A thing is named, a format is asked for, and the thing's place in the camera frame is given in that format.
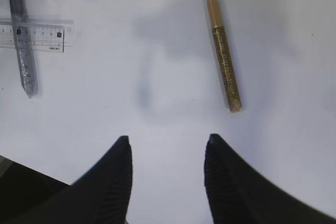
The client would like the gold glitter marker pen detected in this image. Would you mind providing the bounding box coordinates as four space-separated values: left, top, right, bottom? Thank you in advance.
207 0 243 113

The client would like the silver glitter marker pen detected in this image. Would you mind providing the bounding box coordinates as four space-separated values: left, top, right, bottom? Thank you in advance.
9 0 38 99

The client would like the clear plastic ruler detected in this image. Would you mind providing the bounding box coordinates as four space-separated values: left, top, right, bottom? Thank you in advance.
1 18 74 52

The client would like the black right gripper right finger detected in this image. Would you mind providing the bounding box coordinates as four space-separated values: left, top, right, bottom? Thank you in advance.
204 134 335 223

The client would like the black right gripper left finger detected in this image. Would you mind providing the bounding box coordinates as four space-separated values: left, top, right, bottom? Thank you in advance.
8 136 133 223

